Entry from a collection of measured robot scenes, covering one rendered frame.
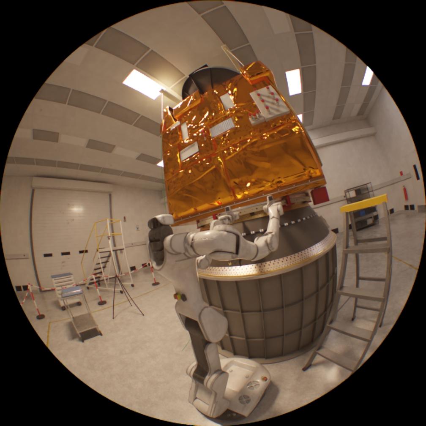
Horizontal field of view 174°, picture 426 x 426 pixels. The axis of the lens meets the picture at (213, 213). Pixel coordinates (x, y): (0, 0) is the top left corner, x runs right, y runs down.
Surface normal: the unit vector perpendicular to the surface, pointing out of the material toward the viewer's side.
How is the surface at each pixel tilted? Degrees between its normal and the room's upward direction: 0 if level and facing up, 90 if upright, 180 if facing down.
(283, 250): 62
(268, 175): 91
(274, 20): 180
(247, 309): 90
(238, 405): 38
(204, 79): 130
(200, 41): 180
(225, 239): 78
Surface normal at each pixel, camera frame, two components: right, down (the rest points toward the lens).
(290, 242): -0.14, -0.55
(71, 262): 0.84, -0.23
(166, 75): 0.20, 0.97
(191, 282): 0.63, -0.18
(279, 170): -0.55, 0.03
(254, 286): -0.37, -0.04
